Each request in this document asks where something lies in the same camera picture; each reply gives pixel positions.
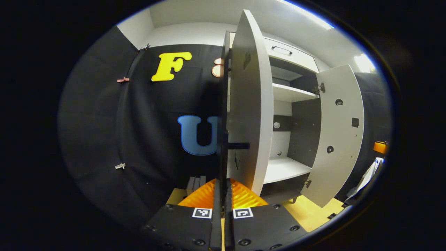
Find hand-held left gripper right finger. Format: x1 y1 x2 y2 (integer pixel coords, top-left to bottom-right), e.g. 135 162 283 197
225 178 309 251

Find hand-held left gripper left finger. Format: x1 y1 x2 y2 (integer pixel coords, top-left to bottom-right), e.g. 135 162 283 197
140 178 222 251

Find beige cabinet door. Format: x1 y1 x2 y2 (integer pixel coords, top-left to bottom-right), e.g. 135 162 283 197
220 9 274 196
301 64 364 208

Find beige double-door shoe cabinet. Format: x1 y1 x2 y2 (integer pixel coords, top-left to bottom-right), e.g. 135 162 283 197
223 31 323 204

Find white cabinet shelf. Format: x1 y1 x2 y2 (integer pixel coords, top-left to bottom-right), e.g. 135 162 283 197
263 156 312 184
272 83 319 103

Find white cloth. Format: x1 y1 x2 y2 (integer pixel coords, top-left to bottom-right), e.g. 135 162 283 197
346 157 384 202

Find grey flat boards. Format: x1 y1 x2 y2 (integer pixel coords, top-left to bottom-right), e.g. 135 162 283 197
186 175 207 196

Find short ceiling light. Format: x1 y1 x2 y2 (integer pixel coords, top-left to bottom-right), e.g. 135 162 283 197
354 53 377 74

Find black backdrop cloth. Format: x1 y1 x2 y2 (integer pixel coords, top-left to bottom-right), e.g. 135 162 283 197
57 25 392 230

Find beige cabinet flap with handle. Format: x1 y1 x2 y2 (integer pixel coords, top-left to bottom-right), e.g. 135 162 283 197
263 37 319 74

